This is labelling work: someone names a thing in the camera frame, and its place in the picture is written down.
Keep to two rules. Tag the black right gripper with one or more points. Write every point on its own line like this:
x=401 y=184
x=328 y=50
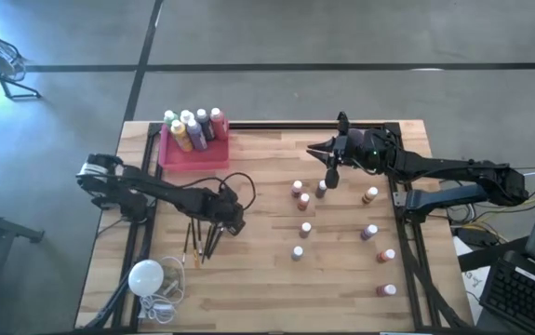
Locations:
x=371 y=156

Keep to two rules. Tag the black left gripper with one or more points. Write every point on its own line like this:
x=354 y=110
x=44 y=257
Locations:
x=220 y=207

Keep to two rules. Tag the small grey paint bottle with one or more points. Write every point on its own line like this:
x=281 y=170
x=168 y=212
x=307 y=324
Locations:
x=297 y=253

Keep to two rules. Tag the large purple paint bottle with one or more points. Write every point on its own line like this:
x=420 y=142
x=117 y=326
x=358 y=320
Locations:
x=196 y=135

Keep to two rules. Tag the large red paint bottle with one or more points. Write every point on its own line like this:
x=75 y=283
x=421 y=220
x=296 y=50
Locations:
x=219 y=123

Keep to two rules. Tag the large yellow paint bottle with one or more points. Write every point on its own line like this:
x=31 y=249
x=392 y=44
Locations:
x=181 y=136

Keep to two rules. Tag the large green paint bottle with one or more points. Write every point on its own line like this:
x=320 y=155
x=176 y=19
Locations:
x=170 y=116

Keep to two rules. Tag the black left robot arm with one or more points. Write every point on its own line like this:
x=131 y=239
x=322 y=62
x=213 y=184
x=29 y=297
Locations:
x=155 y=188

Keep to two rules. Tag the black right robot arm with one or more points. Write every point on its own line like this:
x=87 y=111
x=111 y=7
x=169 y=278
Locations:
x=434 y=165

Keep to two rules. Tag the small dark brown paint bottle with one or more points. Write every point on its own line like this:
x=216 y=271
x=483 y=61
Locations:
x=321 y=188

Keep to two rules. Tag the small pink paint bottle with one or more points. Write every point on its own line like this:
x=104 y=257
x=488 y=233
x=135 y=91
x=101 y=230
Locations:
x=297 y=187

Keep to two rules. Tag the small purple paint bottle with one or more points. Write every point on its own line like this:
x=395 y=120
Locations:
x=369 y=231

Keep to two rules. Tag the small orange paint bottle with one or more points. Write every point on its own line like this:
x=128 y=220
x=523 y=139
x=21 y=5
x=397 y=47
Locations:
x=385 y=255

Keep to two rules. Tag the small magenta paint bottle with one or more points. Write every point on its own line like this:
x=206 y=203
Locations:
x=385 y=290

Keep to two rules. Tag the black table clamp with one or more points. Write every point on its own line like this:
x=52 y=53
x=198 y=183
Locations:
x=343 y=120

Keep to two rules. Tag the black paintbrush wide silver ferrule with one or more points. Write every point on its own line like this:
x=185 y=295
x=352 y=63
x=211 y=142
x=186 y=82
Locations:
x=200 y=237

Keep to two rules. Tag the pink plastic bin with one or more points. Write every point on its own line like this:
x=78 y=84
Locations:
x=197 y=160

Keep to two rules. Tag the white globe desk lamp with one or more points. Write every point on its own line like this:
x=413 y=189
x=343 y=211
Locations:
x=145 y=277

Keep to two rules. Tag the black power brick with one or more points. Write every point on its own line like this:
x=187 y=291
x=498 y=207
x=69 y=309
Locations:
x=476 y=236

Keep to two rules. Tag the white paper sheet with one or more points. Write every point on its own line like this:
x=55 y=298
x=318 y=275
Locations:
x=474 y=279

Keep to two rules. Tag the black side desk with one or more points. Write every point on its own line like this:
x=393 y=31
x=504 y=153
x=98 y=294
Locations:
x=495 y=251

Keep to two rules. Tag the black computer keyboard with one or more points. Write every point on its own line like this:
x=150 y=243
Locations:
x=520 y=293

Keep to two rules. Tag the black aluminium table frame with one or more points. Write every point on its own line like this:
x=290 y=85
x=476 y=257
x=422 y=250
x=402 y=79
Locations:
x=271 y=125

